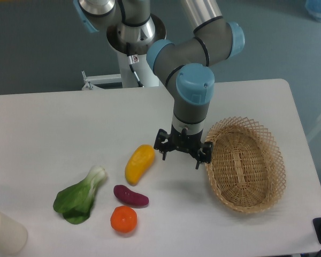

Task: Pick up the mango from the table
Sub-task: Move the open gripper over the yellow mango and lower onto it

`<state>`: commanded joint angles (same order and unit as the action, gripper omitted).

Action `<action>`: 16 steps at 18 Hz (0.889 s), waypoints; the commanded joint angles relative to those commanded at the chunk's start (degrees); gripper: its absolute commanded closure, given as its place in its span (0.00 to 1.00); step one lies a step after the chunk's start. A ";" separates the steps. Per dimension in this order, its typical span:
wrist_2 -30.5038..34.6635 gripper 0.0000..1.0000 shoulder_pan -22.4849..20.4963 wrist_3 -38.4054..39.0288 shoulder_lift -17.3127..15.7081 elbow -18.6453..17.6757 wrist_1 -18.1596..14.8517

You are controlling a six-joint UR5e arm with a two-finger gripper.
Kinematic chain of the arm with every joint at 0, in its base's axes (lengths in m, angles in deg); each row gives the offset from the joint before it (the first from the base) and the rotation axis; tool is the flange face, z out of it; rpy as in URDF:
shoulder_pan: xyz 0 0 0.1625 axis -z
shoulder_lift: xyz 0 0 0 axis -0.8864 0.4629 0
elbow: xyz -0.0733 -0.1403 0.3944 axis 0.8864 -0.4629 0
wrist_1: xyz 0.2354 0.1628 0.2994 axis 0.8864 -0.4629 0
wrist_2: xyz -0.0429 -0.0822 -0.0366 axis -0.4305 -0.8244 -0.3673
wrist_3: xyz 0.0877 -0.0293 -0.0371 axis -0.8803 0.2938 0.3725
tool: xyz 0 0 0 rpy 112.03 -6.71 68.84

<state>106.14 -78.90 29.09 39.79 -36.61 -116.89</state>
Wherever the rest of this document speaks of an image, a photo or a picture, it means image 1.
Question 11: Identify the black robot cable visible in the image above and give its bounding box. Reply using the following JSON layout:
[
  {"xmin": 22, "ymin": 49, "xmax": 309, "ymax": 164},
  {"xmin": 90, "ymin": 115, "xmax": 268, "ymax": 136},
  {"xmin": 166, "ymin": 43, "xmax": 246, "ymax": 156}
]
[{"xmin": 126, "ymin": 42, "xmax": 145, "ymax": 88}]

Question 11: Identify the blue plastic bag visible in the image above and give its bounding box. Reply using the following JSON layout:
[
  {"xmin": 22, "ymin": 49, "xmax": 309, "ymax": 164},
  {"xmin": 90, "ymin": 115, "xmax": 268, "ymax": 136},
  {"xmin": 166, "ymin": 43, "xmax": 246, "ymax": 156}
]
[{"xmin": 305, "ymin": 0, "xmax": 321, "ymax": 22}]

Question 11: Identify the green bok choy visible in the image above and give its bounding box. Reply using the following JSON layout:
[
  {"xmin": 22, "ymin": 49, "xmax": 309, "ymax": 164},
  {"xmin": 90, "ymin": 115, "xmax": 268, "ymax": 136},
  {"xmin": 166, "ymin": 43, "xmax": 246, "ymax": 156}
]
[{"xmin": 53, "ymin": 165, "xmax": 108, "ymax": 225}]

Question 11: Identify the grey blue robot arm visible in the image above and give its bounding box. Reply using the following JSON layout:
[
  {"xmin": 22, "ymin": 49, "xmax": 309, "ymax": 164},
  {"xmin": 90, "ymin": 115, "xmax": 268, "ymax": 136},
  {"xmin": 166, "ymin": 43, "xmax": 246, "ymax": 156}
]
[{"xmin": 73, "ymin": 1, "xmax": 245, "ymax": 164}]

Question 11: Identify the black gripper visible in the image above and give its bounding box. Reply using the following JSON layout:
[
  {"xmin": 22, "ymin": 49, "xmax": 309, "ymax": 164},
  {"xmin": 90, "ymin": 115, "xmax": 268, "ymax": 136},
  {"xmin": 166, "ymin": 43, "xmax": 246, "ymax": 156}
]
[{"xmin": 154, "ymin": 127, "xmax": 213, "ymax": 169}]

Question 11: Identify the cream cylindrical container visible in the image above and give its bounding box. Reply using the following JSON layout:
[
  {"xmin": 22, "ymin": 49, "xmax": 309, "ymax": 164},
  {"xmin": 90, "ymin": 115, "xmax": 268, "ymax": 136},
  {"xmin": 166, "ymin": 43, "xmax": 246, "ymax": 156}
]
[{"xmin": 0, "ymin": 212, "xmax": 28, "ymax": 255}]

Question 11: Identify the yellow mango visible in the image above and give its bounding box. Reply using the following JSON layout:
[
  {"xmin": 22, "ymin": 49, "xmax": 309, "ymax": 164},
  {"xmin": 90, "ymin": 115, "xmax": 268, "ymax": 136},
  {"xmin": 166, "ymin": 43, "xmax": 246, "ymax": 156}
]
[{"xmin": 125, "ymin": 145, "xmax": 155, "ymax": 186}]

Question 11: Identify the purple sweet potato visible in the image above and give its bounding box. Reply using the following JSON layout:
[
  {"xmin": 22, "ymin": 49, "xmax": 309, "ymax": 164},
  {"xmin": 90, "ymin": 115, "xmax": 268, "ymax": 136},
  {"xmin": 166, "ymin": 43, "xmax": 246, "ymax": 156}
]
[{"xmin": 113, "ymin": 185, "xmax": 149, "ymax": 207}]

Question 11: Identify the woven wicker basket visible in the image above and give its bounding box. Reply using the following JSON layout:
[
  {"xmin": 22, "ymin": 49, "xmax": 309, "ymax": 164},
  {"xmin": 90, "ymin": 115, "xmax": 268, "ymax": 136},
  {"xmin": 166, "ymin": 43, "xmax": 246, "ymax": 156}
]
[{"xmin": 206, "ymin": 117, "xmax": 286, "ymax": 214}]

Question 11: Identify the orange tangerine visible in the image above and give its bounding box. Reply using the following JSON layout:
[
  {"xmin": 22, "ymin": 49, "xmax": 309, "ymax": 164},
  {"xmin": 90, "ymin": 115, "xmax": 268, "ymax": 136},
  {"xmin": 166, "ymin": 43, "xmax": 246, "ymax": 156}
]
[{"xmin": 110, "ymin": 206, "xmax": 137, "ymax": 233}]

